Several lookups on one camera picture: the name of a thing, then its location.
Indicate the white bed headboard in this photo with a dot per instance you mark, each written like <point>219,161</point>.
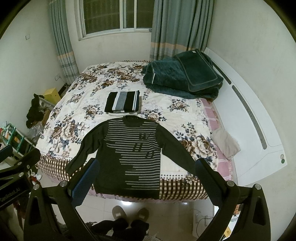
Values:
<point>245,118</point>

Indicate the right grey-green curtain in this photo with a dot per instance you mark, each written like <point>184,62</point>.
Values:
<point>179,26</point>

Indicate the folded black white striped garment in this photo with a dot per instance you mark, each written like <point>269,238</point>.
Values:
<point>122,102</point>

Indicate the left grey-green curtain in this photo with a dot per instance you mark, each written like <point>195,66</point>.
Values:
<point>65,54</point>

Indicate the beige folded cloth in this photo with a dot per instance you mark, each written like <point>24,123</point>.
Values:
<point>225,142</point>

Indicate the black clothes pile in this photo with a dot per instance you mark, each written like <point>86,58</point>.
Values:
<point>35,113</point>

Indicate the yellow box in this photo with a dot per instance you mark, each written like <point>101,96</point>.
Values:
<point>52,96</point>

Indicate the right grey slipper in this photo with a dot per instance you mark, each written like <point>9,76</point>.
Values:
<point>143,214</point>

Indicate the grey-green curtain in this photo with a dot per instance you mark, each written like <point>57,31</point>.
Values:
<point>65,54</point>
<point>179,26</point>

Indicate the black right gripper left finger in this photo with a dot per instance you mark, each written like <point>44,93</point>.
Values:
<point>51,211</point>

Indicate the window with white frame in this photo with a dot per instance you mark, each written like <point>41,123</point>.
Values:
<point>99,18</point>

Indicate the dark striped knit sweater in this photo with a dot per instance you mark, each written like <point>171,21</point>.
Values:
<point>129,151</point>

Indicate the pink checked bed sheet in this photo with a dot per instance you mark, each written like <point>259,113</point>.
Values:
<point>224,165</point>

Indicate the green shelf rack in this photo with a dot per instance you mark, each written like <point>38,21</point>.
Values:
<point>10,135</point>

